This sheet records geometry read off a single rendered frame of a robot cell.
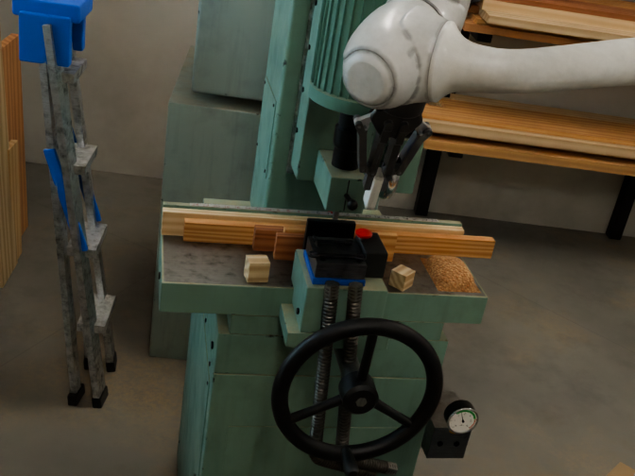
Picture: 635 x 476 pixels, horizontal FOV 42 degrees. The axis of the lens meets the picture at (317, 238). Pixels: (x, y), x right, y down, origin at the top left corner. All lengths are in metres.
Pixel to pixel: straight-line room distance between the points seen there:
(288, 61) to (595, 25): 2.07
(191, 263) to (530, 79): 0.72
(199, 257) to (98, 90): 2.51
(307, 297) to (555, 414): 1.71
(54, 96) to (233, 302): 0.90
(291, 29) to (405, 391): 0.73
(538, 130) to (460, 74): 2.61
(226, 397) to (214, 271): 0.25
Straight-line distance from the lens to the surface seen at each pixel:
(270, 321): 1.50
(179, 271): 1.48
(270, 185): 1.76
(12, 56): 3.23
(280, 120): 1.70
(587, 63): 1.09
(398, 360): 1.61
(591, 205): 4.38
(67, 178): 2.24
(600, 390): 3.17
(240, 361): 1.55
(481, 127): 3.56
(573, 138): 3.70
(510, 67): 1.05
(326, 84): 1.45
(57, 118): 2.19
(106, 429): 2.53
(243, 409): 1.62
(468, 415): 1.66
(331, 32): 1.44
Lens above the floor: 1.64
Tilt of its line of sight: 26 degrees down
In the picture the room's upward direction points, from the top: 10 degrees clockwise
